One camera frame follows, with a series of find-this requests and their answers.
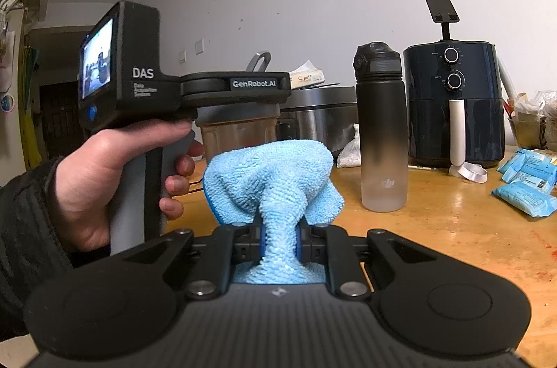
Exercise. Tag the blue snack packet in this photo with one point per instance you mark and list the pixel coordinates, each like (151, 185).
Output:
(522, 198)
(507, 172)
(537, 170)

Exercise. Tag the white rolled tube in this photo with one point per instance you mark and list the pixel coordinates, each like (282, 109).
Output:
(507, 79)

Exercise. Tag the person's left forearm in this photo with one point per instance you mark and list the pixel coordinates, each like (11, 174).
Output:
(26, 242)

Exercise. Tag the dark wooden door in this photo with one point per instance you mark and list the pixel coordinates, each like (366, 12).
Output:
(61, 124)

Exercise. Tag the yellow green hanging cloth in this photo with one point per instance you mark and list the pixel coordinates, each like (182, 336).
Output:
(30, 133)

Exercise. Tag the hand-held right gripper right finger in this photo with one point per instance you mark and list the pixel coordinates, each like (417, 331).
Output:
(299, 248)

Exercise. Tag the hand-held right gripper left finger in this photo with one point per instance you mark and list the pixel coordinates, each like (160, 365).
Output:
(262, 246)

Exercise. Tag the black phone stand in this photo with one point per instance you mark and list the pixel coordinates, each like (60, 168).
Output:
(441, 9)

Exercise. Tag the black gradient water bottle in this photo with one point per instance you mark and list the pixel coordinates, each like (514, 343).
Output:
(380, 133)

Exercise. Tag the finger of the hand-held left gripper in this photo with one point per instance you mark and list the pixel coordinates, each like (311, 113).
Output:
(261, 98)

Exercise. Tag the white tissue pack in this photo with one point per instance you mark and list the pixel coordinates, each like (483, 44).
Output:
(309, 79)

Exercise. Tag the clear shaker bottle grey lid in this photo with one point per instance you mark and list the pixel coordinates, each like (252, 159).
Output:
(239, 133)

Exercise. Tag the white wall switch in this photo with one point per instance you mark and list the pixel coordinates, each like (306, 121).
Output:
(182, 55)
(199, 46)

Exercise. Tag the person's left hand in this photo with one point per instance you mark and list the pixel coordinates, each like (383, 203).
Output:
(91, 185)

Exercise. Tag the steel rice cooker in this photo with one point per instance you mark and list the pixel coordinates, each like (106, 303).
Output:
(322, 120)

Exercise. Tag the pile of clear plastic bags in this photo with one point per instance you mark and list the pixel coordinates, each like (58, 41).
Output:
(544, 107)

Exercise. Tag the blue microfiber cloth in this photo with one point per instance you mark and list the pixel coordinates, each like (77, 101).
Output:
(270, 176)

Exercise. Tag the plastic bag of white grains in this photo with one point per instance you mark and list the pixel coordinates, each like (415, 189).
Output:
(348, 155)

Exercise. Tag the beige plastic tub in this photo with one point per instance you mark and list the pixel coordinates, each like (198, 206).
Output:
(524, 133)

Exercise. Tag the dark blue air fryer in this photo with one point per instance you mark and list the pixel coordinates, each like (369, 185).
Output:
(483, 124)

